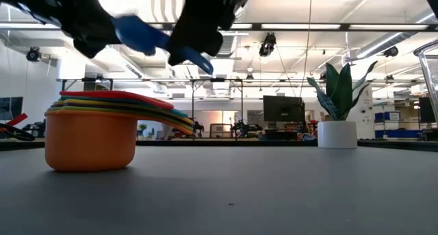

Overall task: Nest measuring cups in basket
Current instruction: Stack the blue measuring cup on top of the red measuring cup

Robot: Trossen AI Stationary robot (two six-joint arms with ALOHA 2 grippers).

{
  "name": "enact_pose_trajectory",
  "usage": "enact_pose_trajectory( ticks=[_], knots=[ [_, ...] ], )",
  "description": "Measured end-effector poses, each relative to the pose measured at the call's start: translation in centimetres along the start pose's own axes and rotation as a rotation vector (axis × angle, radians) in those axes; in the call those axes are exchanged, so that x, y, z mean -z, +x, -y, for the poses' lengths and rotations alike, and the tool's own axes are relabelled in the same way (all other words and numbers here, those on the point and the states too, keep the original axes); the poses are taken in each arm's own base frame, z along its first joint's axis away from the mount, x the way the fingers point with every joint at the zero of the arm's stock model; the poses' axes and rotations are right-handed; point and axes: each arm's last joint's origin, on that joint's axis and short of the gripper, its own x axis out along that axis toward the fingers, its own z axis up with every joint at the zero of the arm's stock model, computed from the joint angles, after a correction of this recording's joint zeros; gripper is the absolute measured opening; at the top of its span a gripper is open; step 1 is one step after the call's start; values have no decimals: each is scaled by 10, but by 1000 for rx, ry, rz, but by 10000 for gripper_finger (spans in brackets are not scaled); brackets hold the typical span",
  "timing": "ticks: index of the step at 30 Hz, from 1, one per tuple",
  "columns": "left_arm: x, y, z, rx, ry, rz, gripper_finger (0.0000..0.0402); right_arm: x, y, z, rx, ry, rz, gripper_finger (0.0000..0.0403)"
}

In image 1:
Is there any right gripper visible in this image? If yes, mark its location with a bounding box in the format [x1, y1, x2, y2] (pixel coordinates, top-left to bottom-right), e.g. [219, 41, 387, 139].
[164, 0, 254, 66]

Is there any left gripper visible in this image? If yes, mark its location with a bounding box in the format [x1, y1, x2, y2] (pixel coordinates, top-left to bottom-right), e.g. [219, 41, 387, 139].
[0, 0, 123, 60]

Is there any small blue measuring cup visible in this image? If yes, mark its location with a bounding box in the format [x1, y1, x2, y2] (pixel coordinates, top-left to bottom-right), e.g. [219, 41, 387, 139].
[111, 15, 215, 75]

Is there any red measuring cup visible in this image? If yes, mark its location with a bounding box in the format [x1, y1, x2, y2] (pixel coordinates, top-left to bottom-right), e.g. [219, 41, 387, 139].
[60, 90, 175, 111]

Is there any purple measuring cup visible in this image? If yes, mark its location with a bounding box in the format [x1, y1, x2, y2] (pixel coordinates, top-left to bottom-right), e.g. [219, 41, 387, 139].
[51, 101, 194, 129]

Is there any large orange measuring cup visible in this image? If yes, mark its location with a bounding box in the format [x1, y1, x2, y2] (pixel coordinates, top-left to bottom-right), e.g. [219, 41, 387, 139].
[44, 110, 194, 173]

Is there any black background robot rig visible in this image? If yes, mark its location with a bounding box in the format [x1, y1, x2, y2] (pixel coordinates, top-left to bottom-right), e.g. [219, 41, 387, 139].
[22, 120, 46, 138]
[231, 120, 263, 140]

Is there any black desk monitor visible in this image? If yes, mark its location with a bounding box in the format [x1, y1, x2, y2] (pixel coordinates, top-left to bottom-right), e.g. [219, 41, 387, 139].
[262, 95, 306, 123]

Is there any red bar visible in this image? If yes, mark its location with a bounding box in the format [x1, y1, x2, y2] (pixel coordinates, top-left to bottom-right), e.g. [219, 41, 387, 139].
[5, 112, 29, 127]

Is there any black curved tool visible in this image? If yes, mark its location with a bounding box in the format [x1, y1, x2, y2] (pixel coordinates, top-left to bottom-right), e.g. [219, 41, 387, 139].
[0, 123, 36, 142]

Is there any green snake plant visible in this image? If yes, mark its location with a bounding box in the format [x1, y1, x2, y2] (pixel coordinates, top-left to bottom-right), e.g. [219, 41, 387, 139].
[307, 60, 379, 122]

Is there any white plant pot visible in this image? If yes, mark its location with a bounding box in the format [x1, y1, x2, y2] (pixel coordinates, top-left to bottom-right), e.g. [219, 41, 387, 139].
[317, 120, 359, 149]

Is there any blue storage bin row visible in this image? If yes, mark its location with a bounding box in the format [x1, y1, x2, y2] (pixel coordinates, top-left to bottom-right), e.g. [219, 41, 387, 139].
[374, 129, 425, 139]

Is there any clear glass pitcher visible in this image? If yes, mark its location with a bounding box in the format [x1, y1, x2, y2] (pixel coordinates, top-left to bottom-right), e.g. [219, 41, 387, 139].
[413, 39, 438, 114]

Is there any black monitor by shelves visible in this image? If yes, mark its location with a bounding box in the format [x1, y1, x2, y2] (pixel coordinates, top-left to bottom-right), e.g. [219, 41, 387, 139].
[419, 97, 438, 124]

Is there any black metal frame stand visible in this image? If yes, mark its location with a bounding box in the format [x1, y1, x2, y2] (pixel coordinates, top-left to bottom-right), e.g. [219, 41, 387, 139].
[56, 76, 114, 92]
[186, 77, 244, 140]

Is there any black ceiling camera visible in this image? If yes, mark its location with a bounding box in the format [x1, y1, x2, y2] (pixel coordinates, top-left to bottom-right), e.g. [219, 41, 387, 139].
[382, 45, 400, 58]
[26, 46, 42, 62]
[259, 32, 277, 58]

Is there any dark wall screen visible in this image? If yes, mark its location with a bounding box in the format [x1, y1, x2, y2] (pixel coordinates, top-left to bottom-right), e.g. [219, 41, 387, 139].
[0, 97, 24, 121]

